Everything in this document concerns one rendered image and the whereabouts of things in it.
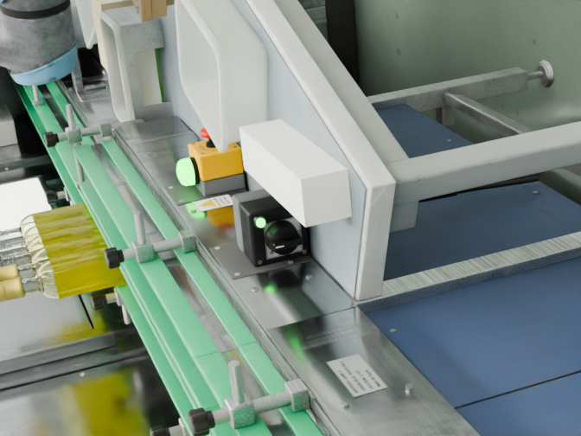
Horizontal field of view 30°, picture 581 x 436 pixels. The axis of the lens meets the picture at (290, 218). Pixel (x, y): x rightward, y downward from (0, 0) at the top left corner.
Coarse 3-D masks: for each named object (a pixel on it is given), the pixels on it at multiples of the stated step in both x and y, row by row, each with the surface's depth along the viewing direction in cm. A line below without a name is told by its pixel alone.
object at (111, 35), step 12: (108, 24) 212; (108, 36) 223; (120, 36) 208; (108, 48) 224; (120, 48) 208; (108, 60) 225; (120, 60) 209; (108, 72) 226; (120, 72) 210; (120, 84) 227; (120, 96) 228; (120, 108) 228; (132, 108) 214; (120, 120) 224
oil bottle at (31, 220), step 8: (56, 208) 207; (64, 208) 207; (72, 208) 206; (80, 208) 206; (32, 216) 204; (40, 216) 204; (48, 216) 204; (56, 216) 203; (64, 216) 203; (72, 216) 204; (24, 224) 202; (32, 224) 202; (24, 232) 202
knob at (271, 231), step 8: (272, 224) 144; (280, 224) 143; (288, 224) 144; (272, 232) 143; (280, 232) 143; (288, 232) 143; (296, 232) 143; (272, 240) 143; (280, 240) 142; (288, 240) 142; (296, 240) 142; (272, 248) 142; (280, 248) 142; (288, 248) 144
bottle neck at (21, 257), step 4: (16, 252) 193; (20, 252) 193; (24, 252) 193; (0, 256) 192; (4, 256) 192; (8, 256) 192; (12, 256) 192; (16, 256) 192; (20, 256) 192; (24, 256) 192; (0, 260) 191; (4, 260) 192; (8, 260) 192; (12, 260) 192; (16, 260) 192; (20, 260) 192; (24, 260) 192; (28, 260) 193; (4, 264) 192; (8, 264) 192; (16, 264) 192; (20, 264) 193
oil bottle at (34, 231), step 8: (80, 216) 203; (88, 216) 202; (40, 224) 201; (48, 224) 201; (56, 224) 200; (64, 224) 200; (72, 224) 199; (80, 224) 199; (32, 232) 198; (40, 232) 197; (48, 232) 197; (24, 240) 198
